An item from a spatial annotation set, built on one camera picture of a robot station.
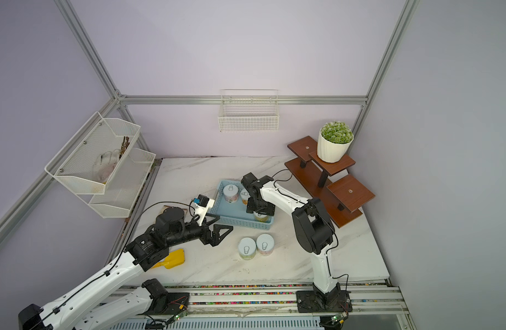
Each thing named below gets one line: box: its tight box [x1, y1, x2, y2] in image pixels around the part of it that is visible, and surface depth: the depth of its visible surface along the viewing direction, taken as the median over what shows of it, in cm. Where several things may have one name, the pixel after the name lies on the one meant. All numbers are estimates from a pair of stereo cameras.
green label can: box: [237, 237, 257, 261], surface depth 84 cm
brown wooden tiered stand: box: [283, 135, 377, 229], surface depth 92 cm
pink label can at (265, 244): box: [255, 233, 275, 257], surface depth 85 cm
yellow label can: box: [239, 187, 251, 205], surface depth 100 cm
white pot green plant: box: [316, 121, 355, 163], surface depth 82 cm
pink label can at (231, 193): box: [222, 184, 239, 204], surface depth 101 cm
